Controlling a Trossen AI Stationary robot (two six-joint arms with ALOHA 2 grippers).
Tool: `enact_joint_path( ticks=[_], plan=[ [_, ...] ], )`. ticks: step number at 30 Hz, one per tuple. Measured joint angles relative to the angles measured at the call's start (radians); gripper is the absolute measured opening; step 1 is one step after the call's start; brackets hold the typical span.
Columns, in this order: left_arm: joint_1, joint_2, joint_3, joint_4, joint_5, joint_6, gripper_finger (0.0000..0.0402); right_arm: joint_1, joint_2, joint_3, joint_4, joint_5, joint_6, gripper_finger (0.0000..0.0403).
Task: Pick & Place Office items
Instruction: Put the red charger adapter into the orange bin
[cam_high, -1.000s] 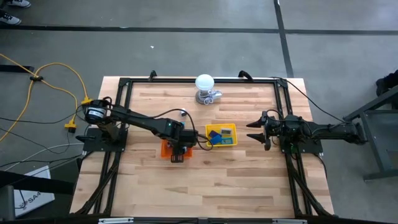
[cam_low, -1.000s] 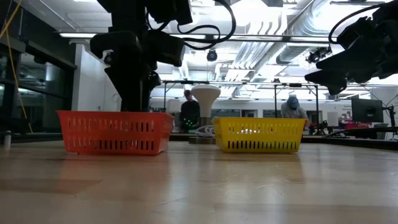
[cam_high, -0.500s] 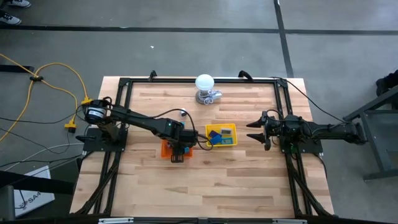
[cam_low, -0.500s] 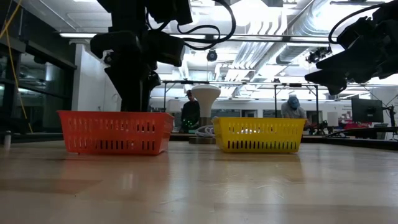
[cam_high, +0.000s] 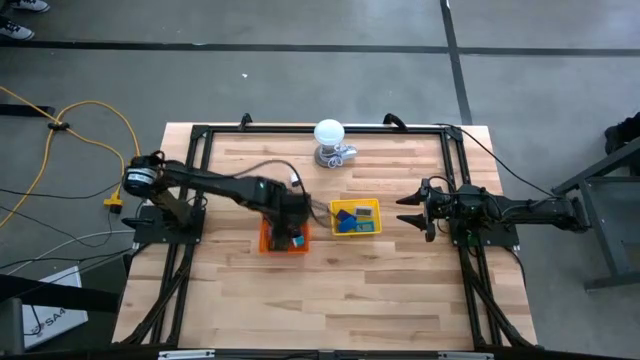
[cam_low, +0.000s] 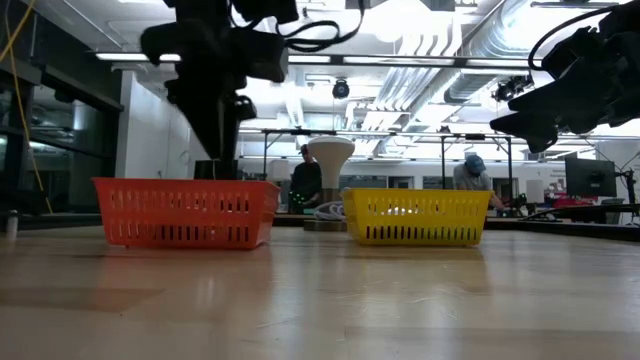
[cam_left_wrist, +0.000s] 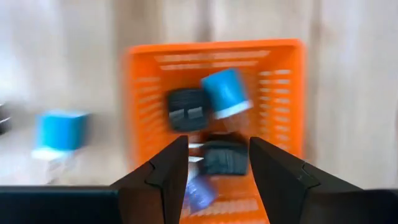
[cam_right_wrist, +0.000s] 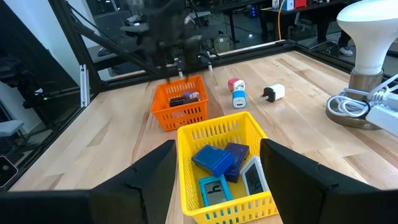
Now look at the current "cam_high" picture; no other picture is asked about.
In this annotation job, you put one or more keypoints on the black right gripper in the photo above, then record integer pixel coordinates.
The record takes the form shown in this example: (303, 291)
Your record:
(437, 210)

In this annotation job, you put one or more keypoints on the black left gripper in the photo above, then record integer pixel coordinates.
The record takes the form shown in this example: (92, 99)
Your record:
(287, 210)

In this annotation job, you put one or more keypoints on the small teal framed box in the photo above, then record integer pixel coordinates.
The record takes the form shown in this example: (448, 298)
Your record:
(366, 227)

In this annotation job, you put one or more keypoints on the navy blue box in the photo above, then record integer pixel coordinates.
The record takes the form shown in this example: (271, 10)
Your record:
(344, 216)

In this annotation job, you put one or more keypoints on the bright blue box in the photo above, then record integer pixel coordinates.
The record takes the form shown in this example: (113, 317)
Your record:
(347, 226)

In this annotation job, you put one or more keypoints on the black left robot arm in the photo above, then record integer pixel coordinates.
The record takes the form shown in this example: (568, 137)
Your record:
(225, 185)

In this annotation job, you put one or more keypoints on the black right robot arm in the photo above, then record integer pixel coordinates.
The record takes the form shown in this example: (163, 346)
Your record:
(530, 210)

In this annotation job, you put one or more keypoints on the orange plastic basket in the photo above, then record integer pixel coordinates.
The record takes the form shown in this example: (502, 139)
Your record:
(265, 245)

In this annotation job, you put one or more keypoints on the yellow plastic basket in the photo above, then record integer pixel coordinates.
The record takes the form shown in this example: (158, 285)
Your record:
(376, 217)

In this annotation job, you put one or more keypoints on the white power adapter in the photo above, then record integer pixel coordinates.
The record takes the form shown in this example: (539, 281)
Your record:
(349, 152)

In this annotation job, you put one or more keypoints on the white bulb lamp brass base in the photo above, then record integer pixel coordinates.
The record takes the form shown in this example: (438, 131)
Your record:
(328, 132)

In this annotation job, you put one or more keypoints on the yellow plug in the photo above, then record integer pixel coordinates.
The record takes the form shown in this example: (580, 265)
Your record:
(113, 202)

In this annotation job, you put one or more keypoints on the grey metal stand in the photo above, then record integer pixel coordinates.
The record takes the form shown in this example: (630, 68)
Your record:
(600, 225)

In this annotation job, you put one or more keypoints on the person's shoe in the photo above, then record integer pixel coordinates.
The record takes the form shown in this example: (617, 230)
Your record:
(32, 5)
(622, 135)
(15, 31)

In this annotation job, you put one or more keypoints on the black bar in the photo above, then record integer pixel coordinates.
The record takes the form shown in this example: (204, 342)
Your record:
(60, 295)

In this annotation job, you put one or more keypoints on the white printed box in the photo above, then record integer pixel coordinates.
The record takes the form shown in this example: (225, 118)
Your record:
(55, 310)

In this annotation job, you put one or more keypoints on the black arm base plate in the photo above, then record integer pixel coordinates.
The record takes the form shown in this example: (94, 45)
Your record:
(500, 239)
(150, 227)

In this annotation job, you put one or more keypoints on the black aluminium table frame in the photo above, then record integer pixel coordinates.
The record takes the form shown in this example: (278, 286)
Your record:
(325, 129)

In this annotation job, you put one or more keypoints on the silver camera bracket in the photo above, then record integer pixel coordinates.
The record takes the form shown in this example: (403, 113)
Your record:
(185, 354)
(465, 355)

